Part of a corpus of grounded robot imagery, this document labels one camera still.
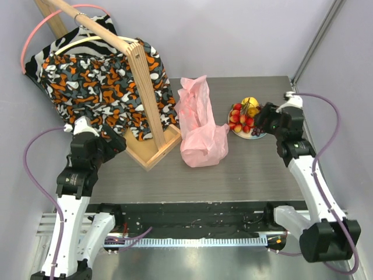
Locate dark red grape bunch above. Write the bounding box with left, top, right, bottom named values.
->
left=251, top=127, right=265, bottom=137

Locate orange mandarin fruit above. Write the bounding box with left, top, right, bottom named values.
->
left=247, top=107, right=260, bottom=118

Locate yellow lemon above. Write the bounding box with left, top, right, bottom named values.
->
left=241, top=97, right=259, bottom=108

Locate pink plastic bag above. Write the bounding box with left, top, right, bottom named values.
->
left=175, top=75, right=229, bottom=167

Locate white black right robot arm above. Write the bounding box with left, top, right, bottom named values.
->
left=255, top=92, right=361, bottom=263

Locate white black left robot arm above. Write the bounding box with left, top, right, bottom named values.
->
left=31, top=117, right=126, bottom=279

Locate light blue round plate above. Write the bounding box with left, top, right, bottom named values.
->
left=232, top=119, right=267, bottom=140

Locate wooden clothes rack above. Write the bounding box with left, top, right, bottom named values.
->
left=46, top=1, right=181, bottom=171

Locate orange black patterned garment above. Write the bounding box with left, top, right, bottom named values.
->
left=40, top=39, right=179, bottom=142

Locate cream hanger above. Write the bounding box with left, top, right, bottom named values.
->
left=55, top=36, right=138, bottom=55

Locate black white zebra garment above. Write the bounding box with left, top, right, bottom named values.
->
left=24, top=15, right=118, bottom=85

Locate pink hanger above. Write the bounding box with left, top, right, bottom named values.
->
left=20, top=3, right=111, bottom=75

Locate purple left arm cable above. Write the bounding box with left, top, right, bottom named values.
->
left=23, top=126, right=153, bottom=280

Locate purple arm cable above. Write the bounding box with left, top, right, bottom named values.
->
left=269, top=93, right=360, bottom=275
left=23, top=126, right=153, bottom=280

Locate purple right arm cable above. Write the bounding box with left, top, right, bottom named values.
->
left=269, top=93, right=360, bottom=275

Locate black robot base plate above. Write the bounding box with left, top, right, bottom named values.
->
left=119, top=201, right=307, bottom=239

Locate aluminium frame rail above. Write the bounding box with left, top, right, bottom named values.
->
left=36, top=213, right=95, bottom=236

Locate aluminium corner post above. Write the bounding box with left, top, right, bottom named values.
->
left=290, top=0, right=346, bottom=88

